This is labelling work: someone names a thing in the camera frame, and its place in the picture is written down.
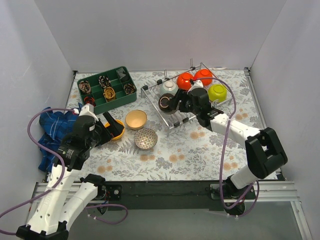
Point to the orange bowl right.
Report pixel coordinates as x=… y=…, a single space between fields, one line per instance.
x=204 y=75

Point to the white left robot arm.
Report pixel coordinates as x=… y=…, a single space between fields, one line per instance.
x=54 y=215

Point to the yellow bowl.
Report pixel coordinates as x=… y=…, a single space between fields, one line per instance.
x=116 y=130

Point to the beige ceramic bowl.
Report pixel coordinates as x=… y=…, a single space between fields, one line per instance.
x=136 y=119

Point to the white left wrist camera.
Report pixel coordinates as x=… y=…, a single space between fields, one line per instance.
x=87 y=114

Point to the red black rolled tie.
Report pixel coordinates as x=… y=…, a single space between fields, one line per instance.
x=89 y=100

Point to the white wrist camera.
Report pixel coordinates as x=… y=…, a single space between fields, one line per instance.
x=196 y=84
x=87 y=114

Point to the green compartment tray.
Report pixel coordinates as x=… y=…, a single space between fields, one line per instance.
x=97 y=92

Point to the orange bowl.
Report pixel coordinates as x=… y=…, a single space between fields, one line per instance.
x=204 y=75
x=184 y=81

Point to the black patterned bowl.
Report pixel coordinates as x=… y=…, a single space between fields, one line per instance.
x=163 y=103

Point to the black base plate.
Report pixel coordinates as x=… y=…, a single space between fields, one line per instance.
x=165 y=195

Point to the yellow rolled tie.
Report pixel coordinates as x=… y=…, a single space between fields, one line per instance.
x=109 y=94

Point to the blue plaid cloth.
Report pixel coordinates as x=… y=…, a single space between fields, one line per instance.
x=55 y=125

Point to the silver wire dish rack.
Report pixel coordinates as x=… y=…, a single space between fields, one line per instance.
x=176 y=120

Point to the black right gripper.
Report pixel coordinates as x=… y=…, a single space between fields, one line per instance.
x=181 y=100

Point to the brown patterned white bowl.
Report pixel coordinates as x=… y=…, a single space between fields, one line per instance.
x=145 y=138

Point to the orange bowl left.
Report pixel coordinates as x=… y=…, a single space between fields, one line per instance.
x=184 y=81

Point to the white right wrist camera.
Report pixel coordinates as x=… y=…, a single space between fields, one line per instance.
x=196 y=84

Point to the lime green bowl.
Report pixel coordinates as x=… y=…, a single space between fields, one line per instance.
x=217 y=92

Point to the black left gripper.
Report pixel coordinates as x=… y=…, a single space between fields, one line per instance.
x=104 y=130

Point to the pale green bowl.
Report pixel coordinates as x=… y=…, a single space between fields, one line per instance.
x=168 y=87

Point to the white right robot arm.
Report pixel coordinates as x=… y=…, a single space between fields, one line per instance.
x=264 y=151

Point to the grey folded item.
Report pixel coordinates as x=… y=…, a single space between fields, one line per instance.
x=122 y=74

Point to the floral dark rolled tie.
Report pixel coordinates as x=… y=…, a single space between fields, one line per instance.
x=104 y=81

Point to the aluminium frame rail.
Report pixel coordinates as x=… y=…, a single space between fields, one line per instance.
x=269 y=191

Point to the dark gold rolled tie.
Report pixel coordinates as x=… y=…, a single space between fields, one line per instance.
x=129 y=88

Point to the floral table mat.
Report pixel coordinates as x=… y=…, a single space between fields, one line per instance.
x=190 y=152

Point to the brown rolled tie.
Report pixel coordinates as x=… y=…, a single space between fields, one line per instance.
x=84 y=87

